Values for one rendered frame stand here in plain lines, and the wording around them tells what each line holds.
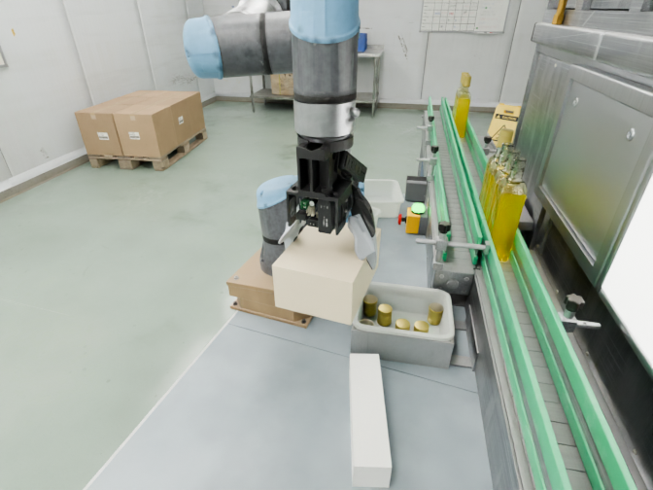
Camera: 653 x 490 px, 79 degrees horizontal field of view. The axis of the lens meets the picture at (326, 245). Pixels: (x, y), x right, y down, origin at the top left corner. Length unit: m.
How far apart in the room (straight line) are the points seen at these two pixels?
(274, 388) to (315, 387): 0.09
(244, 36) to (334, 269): 0.32
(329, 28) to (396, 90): 6.47
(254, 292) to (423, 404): 0.47
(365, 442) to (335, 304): 0.28
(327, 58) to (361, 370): 0.59
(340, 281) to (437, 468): 0.41
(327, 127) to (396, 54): 6.39
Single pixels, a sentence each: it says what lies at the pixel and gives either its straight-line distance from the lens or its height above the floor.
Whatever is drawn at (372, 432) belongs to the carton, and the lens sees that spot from 0.76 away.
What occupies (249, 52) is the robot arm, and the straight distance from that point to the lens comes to 0.57.
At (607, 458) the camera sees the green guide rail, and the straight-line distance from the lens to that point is 0.67.
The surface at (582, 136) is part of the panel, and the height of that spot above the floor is 1.19.
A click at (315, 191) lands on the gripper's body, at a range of 0.49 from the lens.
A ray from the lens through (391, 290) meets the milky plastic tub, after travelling 1.01.
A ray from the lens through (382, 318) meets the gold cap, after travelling 0.98.
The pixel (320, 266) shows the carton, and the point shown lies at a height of 1.12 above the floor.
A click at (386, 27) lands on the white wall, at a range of 6.84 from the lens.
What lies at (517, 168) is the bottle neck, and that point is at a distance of 1.01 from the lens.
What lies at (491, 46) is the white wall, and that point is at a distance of 6.93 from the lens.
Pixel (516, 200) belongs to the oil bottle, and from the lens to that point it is 1.03.
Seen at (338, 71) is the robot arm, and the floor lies 1.38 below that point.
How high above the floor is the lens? 1.44
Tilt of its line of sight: 31 degrees down
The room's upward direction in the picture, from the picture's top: straight up
